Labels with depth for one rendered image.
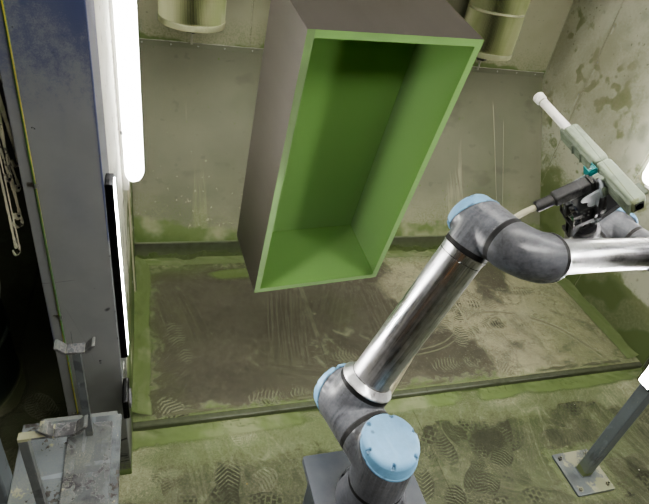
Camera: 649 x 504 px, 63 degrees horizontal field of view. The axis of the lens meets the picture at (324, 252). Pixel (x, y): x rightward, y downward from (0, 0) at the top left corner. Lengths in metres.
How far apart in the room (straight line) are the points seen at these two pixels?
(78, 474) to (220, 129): 2.18
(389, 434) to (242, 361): 1.36
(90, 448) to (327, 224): 1.65
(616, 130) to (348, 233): 1.75
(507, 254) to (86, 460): 1.07
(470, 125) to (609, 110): 0.81
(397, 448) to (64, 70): 1.13
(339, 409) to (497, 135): 2.75
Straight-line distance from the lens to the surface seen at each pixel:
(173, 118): 3.15
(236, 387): 2.51
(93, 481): 1.41
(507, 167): 3.88
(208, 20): 2.84
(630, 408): 2.49
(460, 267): 1.27
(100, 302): 1.65
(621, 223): 1.74
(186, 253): 3.15
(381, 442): 1.36
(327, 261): 2.53
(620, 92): 3.62
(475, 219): 1.25
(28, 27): 1.29
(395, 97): 2.30
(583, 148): 1.54
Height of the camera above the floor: 1.99
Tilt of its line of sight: 35 degrees down
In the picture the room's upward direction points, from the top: 11 degrees clockwise
